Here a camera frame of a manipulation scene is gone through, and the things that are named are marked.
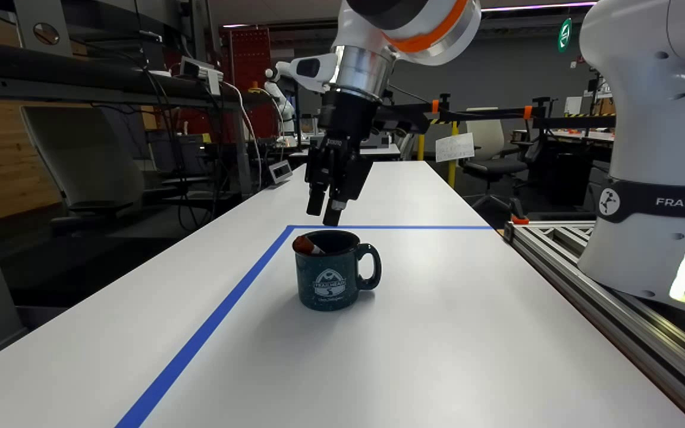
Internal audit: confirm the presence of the black bar with orange clamps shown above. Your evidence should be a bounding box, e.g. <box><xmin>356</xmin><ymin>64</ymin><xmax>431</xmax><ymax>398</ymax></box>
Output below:
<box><xmin>373</xmin><ymin>96</ymin><xmax>616</xmax><ymax>133</ymax></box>

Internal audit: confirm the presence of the aluminium mounting rail frame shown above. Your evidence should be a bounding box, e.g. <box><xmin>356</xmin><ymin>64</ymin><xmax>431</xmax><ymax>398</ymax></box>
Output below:
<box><xmin>501</xmin><ymin>222</ymin><xmax>685</xmax><ymax>411</ymax></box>

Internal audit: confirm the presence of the office chair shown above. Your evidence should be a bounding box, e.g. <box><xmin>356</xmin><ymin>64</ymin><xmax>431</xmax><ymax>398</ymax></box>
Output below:
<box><xmin>461</xmin><ymin>120</ymin><xmax>538</xmax><ymax>186</ymax></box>

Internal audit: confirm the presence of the white paper sign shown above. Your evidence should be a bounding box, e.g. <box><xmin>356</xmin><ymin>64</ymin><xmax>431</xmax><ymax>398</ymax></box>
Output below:
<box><xmin>436</xmin><ymin>133</ymin><xmax>475</xmax><ymax>162</ymax></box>

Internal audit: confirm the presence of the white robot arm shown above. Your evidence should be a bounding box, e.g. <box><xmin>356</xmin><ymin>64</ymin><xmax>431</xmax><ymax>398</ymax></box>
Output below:
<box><xmin>279</xmin><ymin>0</ymin><xmax>685</xmax><ymax>310</ymax></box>

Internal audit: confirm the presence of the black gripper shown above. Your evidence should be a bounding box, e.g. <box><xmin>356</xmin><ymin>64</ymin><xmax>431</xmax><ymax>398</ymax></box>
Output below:
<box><xmin>305</xmin><ymin>94</ymin><xmax>375</xmax><ymax>227</ymax></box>

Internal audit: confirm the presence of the dark blue ceramic mug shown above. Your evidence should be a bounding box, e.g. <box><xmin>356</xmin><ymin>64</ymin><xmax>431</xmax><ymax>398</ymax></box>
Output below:
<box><xmin>293</xmin><ymin>230</ymin><xmax>382</xmax><ymax>311</ymax></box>

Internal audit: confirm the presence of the red marker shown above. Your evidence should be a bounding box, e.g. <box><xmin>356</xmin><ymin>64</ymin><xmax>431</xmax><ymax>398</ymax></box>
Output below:
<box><xmin>293</xmin><ymin>236</ymin><xmax>326</xmax><ymax>254</ymax></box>

